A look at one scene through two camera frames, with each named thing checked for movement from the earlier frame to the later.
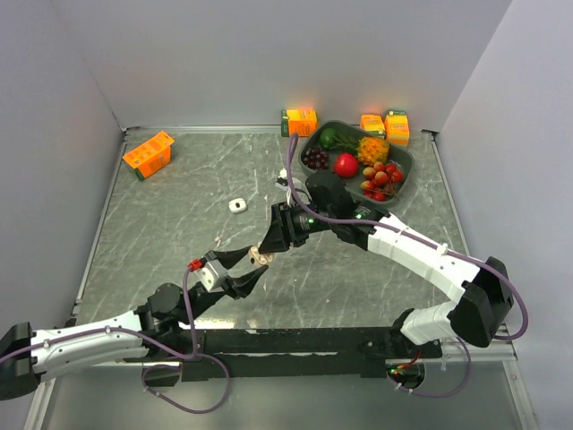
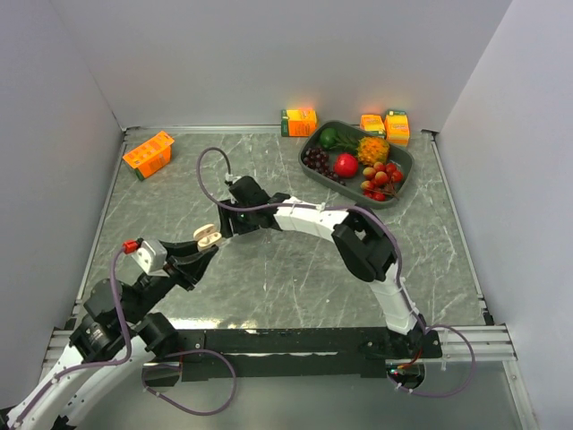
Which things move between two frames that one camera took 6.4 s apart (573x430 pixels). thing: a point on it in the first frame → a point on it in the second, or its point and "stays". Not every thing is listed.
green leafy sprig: [346, 141] stays
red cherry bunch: [380, 181] stays
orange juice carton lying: [372, 123] stays
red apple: [346, 165] stays
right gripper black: [277, 239] → [224, 216]
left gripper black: [241, 286] → [187, 267]
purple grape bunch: [316, 159] stays
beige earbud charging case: [258, 258] → [207, 237]
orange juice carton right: [397, 128] stays
